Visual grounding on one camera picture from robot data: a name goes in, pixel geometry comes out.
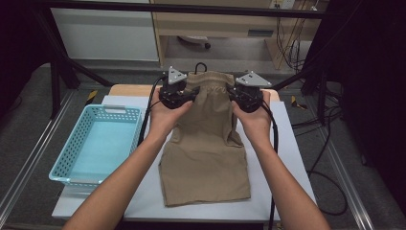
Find black floor cable loop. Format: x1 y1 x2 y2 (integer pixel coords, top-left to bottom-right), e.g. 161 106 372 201
305 127 349 217

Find left hand-held gripper cable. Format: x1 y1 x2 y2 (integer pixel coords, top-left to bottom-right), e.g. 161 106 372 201
137 75 169 147

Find black metal stand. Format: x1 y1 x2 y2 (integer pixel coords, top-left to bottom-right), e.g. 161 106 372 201
269 60 344 127
32 12 115 120

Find tan drawstring shorts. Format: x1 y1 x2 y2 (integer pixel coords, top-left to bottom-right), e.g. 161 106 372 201
158 61 252 208

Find light blue perforated basket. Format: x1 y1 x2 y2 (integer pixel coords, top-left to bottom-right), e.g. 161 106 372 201
48 103 144 189

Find wooden table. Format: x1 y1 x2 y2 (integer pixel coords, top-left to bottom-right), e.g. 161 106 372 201
108 83 281 103

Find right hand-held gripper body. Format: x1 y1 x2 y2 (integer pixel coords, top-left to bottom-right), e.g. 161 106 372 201
231 70 273 114

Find right hand-held gripper cable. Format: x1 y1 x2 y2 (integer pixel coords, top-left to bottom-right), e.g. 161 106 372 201
261 100 280 230

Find office chair base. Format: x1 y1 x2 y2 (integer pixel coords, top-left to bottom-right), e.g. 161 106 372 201
176 34 213 51

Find white power strip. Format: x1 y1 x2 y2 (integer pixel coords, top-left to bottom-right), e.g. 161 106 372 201
269 0 296 10

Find person's left hand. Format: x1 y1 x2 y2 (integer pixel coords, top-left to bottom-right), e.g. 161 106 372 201
147 87 194 142

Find white table board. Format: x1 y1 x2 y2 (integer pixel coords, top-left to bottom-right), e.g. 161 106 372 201
51 95 324 223

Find white cabinet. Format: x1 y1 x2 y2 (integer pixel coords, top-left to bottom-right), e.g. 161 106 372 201
50 8 160 62

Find hand-held gripper cable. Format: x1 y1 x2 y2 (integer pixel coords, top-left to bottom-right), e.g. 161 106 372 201
261 100 280 230
137 75 169 147

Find black metal crossbar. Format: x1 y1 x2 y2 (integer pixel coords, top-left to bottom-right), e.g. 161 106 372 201
32 0 336 19

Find person's right hand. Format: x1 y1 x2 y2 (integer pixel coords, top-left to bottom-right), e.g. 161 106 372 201
231 89 274 151

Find yellow tape piece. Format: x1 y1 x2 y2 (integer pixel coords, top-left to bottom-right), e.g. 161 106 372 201
290 95 307 109
85 90 99 104

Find hanging desk cables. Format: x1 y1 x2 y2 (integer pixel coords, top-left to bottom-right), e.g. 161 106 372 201
276 15 307 73

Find wooden desk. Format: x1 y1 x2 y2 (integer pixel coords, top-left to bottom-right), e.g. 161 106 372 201
149 0 329 70

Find aluminium floor rail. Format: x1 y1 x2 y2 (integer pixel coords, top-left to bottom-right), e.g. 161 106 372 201
324 140 374 230
0 90 76 219

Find black curtain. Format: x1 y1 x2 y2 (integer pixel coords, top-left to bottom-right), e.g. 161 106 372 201
0 0 54 114
319 0 406 209

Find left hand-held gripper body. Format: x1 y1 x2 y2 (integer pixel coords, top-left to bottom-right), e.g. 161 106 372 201
158 65 194 110

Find bundle of black floor cables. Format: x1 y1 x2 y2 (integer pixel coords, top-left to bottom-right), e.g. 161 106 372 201
291 89 344 128

